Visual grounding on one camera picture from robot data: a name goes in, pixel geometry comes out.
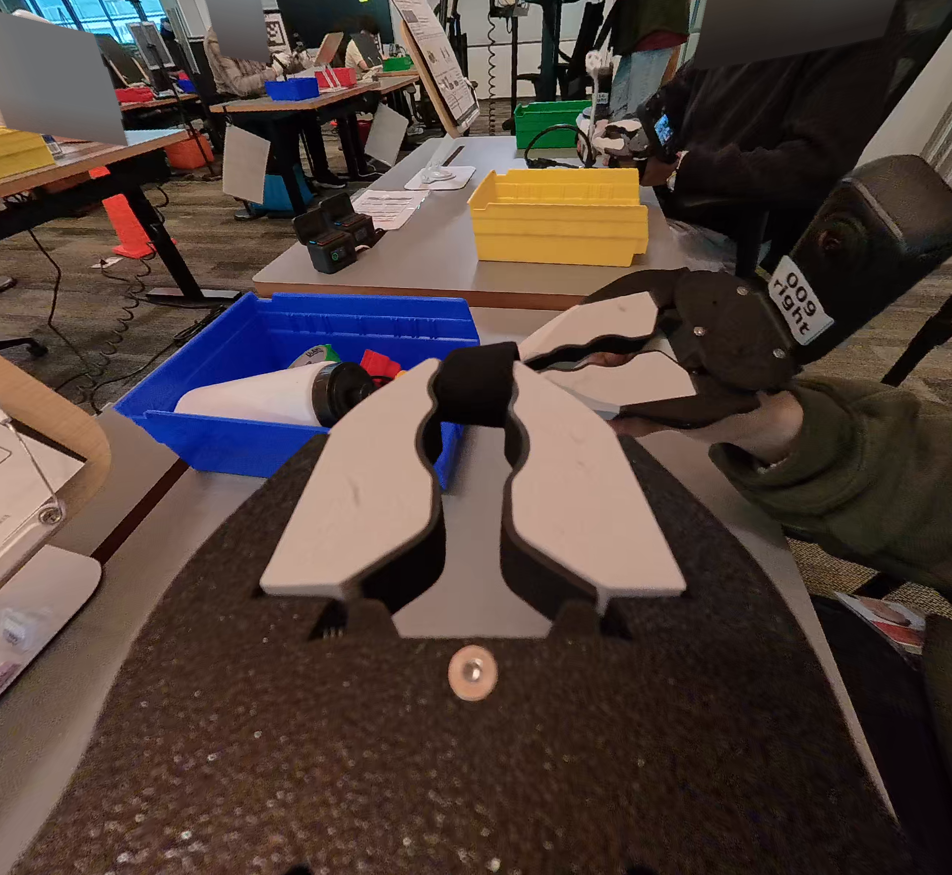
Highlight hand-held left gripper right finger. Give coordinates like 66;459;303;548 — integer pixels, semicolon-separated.
500;362;689;616

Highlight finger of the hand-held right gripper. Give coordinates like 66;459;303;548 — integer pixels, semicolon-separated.
554;348;700;421
518;291;663;372

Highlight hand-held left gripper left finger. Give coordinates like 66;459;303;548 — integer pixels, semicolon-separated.
259;358;449;612

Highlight black webbing strap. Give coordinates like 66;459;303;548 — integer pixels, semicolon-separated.
433;341;522;428

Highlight blue plastic bin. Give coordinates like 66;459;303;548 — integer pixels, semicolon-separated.
114;292;480;489

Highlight person's right forearm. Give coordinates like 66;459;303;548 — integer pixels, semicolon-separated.
710;376;952;593

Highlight person's right hand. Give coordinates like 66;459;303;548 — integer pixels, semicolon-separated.
611;385;806;474

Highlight yellow plastic bin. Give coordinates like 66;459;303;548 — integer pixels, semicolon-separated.
467;167;650;267
0;127;57;180

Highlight white bottle black cap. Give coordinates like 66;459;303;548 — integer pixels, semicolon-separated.
173;362;376;428

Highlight grey topped table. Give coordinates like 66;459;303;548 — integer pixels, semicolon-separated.
253;134;689;311

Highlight black tripod pole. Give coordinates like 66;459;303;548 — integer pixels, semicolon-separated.
881;295;952;385

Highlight green plastic bin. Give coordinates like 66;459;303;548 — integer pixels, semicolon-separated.
513;100;596;150

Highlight printed paper sheet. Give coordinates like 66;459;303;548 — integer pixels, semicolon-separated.
350;188;431;231

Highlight black battery charging case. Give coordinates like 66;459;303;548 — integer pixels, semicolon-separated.
294;209;359;275
320;192;388;251

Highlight blue box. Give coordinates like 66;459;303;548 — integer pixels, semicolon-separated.
245;164;317;217

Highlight red white printed packet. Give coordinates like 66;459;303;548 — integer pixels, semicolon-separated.
833;592;927;656

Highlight instruction board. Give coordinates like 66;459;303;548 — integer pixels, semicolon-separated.
0;358;113;571
331;0;480;139

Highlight orange traffic cone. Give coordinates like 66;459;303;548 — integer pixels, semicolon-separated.
89;167;176;258

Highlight black office chair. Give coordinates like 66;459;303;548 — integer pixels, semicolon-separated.
662;0;952;273

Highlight orange crate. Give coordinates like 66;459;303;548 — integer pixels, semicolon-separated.
165;134;217;169

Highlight wooden desk black legs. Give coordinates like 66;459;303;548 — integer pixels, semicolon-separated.
0;127;239;307

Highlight tablet on tripod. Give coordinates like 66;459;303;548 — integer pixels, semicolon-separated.
128;19;179;91

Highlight black power cable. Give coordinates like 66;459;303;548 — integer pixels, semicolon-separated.
524;124;596;169

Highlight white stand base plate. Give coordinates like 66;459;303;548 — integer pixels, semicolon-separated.
0;544;103;697
404;164;477;191

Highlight black floor cable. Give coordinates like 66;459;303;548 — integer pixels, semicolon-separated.
30;228;224;400

